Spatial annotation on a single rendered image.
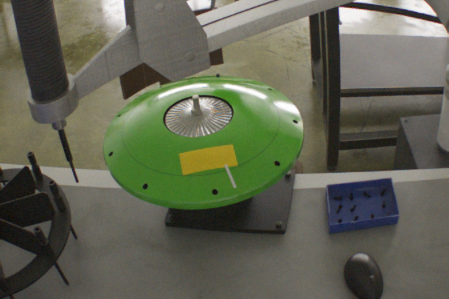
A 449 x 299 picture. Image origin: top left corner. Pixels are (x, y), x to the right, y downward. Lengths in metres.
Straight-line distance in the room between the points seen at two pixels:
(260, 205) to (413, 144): 0.42
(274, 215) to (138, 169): 0.24
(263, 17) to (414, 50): 2.33
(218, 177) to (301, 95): 2.08
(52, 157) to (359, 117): 1.49
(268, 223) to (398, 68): 1.76
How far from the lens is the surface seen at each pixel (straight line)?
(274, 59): 3.15
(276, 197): 0.98
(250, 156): 0.82
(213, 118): 0.87
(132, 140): 0.87
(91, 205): 1.03
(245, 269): 0.88
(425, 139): 1.24
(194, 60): 0.47
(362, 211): 0.96
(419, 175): 1.04
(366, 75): 2.50
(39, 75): 0.45
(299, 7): 0.49
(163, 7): 0.44
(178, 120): 0.88
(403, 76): 2.54
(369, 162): 2.46
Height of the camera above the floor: 1.60
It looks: 37 degrees down
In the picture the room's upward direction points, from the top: 7 degrees counter-clockwise
